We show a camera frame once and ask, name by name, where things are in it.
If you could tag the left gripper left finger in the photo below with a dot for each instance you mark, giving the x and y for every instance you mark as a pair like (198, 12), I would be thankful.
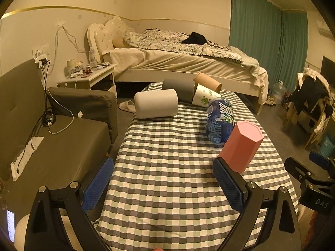
(58, 219)

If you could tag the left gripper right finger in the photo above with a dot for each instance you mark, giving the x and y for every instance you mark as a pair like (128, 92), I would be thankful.
(280, 228)

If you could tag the pink hexagonal cup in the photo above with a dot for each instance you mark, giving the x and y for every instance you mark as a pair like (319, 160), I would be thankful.
(241, 146)

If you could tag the white cup green print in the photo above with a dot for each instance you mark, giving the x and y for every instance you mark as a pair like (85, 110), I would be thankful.
(203, 96)

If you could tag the brown paper cup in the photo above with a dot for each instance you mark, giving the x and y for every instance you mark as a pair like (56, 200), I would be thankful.
(208, 82)

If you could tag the dark grey cup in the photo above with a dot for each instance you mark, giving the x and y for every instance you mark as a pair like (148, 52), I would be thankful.
(184, 89)

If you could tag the light grey cup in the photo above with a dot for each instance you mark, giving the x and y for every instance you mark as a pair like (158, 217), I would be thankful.
(156, 104)

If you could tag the teal basket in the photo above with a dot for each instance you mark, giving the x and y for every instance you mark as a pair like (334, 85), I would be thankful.
(327, 146)

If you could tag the wooden chair with clothes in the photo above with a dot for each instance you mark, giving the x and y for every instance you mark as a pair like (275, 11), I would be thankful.
(313, 97)

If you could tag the dark grey sofa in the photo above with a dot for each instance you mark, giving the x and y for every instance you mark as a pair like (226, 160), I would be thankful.
(71, 146)

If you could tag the clear water jug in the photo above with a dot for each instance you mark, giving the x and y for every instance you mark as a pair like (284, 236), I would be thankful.
(278, 92)

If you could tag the black television screen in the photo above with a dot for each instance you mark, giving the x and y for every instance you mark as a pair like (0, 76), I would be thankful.
(328, 70)

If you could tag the white tissue on sofa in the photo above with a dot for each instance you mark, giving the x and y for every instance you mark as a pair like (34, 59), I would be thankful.
(80, 114)

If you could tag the grey white checkered tablecloth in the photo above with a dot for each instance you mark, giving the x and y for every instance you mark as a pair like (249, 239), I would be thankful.
(163, 193)

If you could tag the bed with beige sheet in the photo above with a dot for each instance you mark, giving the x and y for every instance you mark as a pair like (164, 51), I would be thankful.
(248, 72)

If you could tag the green curtain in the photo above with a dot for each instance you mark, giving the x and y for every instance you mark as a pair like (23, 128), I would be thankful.
(277, 39)

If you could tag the white air conditioner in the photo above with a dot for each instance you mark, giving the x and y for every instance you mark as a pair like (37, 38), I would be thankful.
(324, 29)

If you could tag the beige slipper near nightstand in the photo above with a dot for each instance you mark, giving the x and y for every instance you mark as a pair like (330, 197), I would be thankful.
(128, 106)

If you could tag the white bedside table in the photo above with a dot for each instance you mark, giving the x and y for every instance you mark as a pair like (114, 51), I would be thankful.
(102, 79)

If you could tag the clear plastic bottle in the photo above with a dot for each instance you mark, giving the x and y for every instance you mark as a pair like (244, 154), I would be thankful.
(92, 59)

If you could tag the black garment on bed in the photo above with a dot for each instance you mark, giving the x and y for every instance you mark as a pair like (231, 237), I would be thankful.
(195, 38)

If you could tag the white tufted headboard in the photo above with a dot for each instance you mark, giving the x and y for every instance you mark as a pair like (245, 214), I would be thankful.
(100, 36)

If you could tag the beige pillow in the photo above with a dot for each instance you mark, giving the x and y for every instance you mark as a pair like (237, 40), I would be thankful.
(120, 43)

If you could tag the floral patterned duvet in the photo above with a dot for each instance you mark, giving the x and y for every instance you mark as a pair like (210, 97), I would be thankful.
(156, 39)

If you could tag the wall power socket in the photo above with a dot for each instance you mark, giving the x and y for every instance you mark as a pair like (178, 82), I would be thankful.
(40, 54)

